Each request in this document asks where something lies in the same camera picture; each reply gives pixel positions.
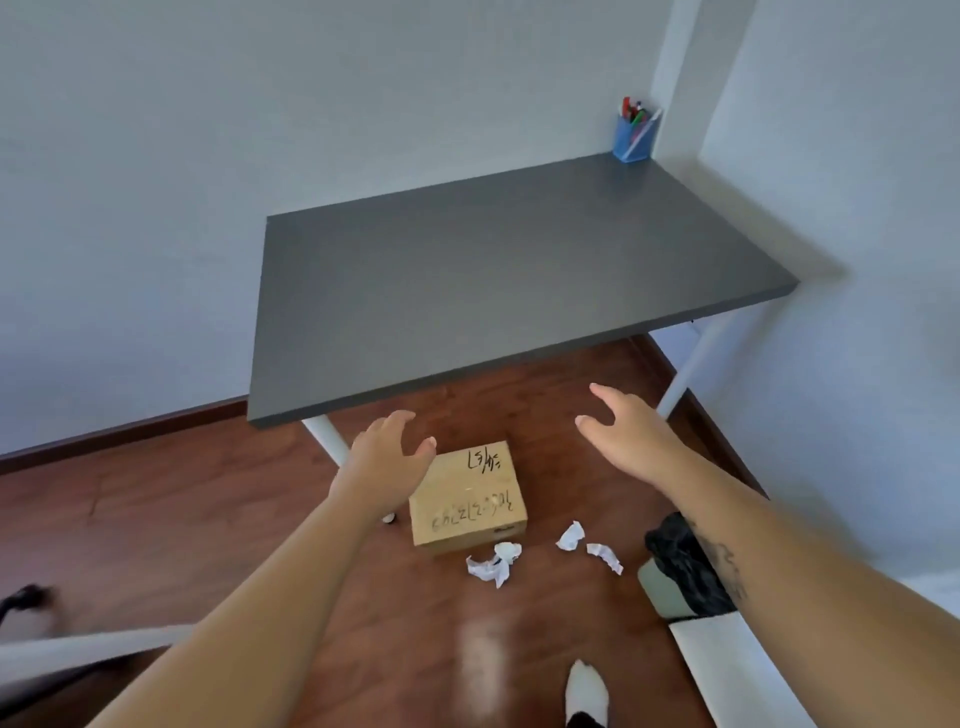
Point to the black garbage bag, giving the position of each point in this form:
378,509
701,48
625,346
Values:
686,562

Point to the person's left thumb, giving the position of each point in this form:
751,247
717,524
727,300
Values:
418,454

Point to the person's left forearm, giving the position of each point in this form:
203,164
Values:
255,622

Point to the black chair caster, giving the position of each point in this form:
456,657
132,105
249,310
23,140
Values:
25,600

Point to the green marker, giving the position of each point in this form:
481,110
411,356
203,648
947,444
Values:
638,116

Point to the white desk leg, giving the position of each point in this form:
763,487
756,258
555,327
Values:
697,366
327,439

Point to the large crumpled white paper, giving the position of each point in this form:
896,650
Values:
495,564

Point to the person's left hand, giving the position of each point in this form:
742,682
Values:
379,465

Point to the person's right thumb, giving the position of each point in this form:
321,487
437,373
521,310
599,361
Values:
589,430

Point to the white chair base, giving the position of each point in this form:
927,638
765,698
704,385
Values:
75,651

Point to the brown cardboard box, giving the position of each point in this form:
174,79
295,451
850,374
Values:
469,502

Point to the blue pen holder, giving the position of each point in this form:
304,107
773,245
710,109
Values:
634,141

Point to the white pen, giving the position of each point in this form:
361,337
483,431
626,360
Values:
646,129

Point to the person's right forearm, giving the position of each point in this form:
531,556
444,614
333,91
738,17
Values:
810,592

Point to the person's white sock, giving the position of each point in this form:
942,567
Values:
586,694

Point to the red marker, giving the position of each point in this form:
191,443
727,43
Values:
625,106

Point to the person's right hand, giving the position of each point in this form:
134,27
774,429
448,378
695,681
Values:
637,442

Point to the white trash bin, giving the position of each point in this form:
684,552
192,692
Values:
727,660

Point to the crumpled white paper ball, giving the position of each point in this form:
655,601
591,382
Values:
571,535
606,557

